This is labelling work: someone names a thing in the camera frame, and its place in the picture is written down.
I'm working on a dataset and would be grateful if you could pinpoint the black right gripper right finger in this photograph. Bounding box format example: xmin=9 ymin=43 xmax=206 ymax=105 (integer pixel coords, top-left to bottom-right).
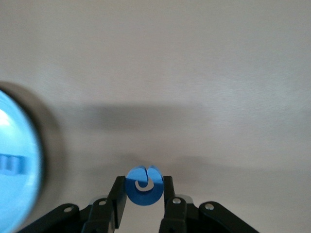
xmin=159 ymin=175 xmax=195 ymax=233

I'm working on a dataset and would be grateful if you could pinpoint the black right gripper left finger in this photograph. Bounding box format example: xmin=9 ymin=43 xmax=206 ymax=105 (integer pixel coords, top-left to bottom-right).
xmin=82 ymin=176 xmax=128 ymax=233

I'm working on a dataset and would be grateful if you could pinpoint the blue foam letter c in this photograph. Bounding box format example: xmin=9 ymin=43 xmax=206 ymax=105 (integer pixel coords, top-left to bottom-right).
xmin=125 ymin=165 xmax=163 ymax=206

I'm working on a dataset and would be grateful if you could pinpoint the blue foam letter E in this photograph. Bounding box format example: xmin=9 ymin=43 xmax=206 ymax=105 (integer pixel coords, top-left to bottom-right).
xmin=0 ymin=155 xmax=25 ymax=175

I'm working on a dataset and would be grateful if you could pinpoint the blue round plate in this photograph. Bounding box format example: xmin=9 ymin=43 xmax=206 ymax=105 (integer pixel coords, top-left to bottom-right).
xmin=0 ymin=88 xmax=44 ymax=231

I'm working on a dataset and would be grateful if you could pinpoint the brown table cover sheet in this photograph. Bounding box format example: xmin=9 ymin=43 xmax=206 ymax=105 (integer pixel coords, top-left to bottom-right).
xmin=0 ymin=0 xmax=311 ymax=233

